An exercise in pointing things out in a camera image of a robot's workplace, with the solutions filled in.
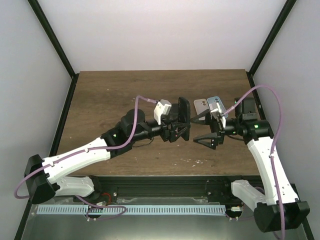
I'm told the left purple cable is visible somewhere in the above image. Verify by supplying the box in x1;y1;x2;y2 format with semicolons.
13;95;158;199

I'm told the beige phone case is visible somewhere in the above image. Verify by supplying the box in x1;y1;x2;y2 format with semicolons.
193;98;209;115

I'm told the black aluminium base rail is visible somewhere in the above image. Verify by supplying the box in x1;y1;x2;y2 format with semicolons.
84;175;262;204

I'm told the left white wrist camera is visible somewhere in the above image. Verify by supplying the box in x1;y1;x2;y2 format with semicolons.
153;99;172;125

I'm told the left black frame post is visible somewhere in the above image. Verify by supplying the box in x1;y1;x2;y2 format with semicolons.
26;0;77;78

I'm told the light blue slotted cable duct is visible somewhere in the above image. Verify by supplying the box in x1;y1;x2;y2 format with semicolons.
36;204;226;216

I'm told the black frame post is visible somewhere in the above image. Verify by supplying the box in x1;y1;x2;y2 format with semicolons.
26;0;77;78
248;0;298;73

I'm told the right black frame post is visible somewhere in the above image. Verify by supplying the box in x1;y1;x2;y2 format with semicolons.
248;0;298;73

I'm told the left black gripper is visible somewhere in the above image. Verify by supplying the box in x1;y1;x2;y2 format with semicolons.
130;111;191;142

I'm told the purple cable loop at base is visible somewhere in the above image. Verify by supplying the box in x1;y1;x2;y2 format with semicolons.
74;194;127;222

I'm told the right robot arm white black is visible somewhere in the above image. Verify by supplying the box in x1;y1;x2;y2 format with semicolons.
191;96;310;233

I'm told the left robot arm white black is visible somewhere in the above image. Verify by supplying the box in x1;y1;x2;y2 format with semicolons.
24;108;191;204

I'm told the black phone case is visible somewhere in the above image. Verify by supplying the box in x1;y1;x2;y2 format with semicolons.
176;97;191;128

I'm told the light blue phone case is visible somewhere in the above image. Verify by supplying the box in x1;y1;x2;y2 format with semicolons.
207;96;226;113

